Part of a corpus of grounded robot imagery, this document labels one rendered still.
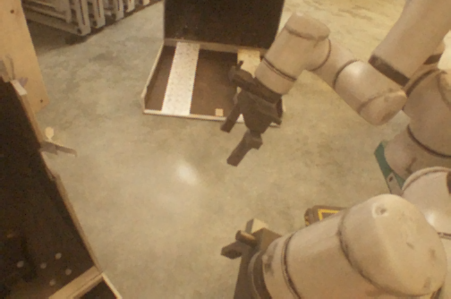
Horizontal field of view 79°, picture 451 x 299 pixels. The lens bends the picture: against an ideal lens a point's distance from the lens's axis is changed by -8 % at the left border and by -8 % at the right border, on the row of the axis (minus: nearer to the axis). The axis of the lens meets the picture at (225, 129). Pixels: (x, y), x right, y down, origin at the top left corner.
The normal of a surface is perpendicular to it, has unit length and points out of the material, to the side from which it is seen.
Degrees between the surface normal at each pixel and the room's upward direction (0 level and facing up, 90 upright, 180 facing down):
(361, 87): 69
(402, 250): 21
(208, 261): 0
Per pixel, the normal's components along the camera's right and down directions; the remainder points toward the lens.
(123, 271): 0.11, -0.74
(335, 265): -0.86, -0.14
